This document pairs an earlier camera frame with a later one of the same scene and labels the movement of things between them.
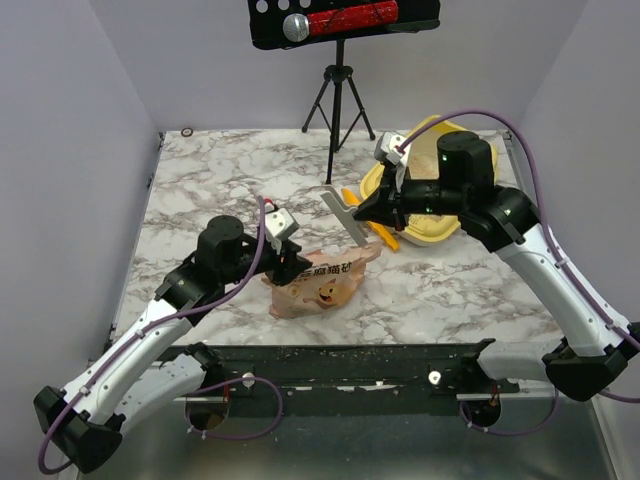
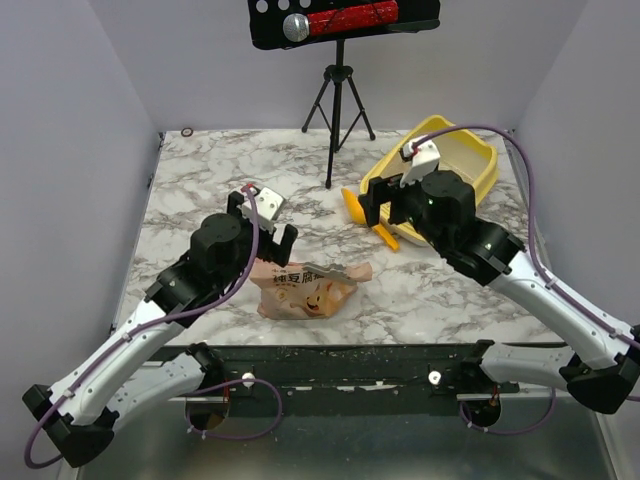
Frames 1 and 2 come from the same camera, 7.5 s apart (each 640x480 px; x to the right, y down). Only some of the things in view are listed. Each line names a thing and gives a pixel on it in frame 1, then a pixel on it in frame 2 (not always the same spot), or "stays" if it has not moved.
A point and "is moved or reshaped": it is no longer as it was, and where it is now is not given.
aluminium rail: [200, 399] stays
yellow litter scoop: [385, 234] stays
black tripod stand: [340, 105] stays
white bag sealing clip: [346, 214] → [334, 271]
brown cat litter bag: [332, 280] is moved or reshaped
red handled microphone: [299, 27] stays
